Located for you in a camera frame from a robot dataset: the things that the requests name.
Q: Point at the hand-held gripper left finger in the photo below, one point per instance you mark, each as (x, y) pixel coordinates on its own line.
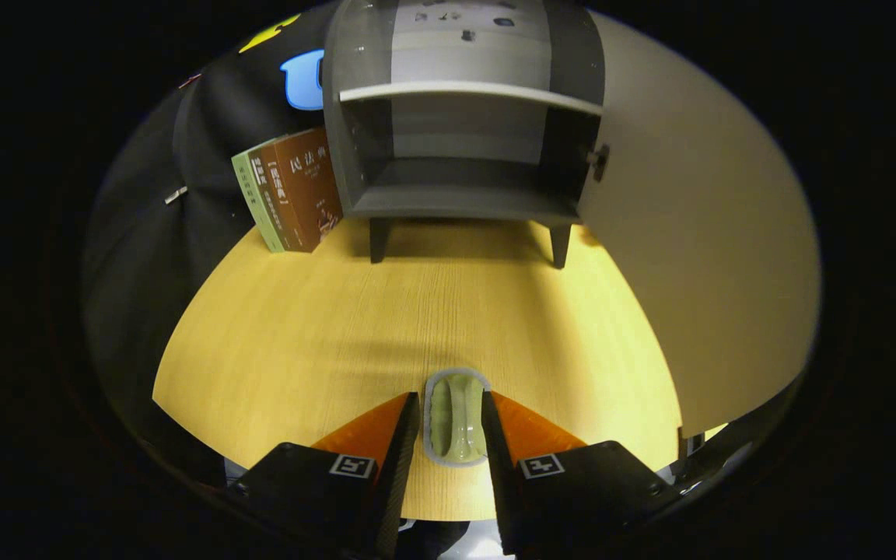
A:
(401, 482)

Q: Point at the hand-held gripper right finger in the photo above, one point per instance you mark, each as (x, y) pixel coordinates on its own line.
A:
(498, 482)

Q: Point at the green dish with grey rim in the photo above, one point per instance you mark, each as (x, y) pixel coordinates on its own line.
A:
(457, 420)

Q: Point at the beige cabinet door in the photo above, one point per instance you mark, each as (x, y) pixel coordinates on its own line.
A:
(697, 233)

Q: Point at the grey cabinet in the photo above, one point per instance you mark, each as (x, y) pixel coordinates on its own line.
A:
(456, 202)

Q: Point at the brown book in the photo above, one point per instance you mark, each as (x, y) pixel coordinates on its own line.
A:
(300, 187)

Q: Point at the metal door hinge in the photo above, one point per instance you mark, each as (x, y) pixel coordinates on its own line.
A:
(600, 162)

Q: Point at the black backdrop cloth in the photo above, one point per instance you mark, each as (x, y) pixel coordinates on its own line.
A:
(137, 257)

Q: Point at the white clothes peg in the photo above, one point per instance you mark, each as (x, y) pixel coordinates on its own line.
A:
(176, 194)

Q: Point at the white cabinet shelf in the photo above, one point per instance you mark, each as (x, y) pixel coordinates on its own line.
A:
(456, 91)

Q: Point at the pink clothes peg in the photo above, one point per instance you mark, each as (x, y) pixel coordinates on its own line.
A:
(190, 79)

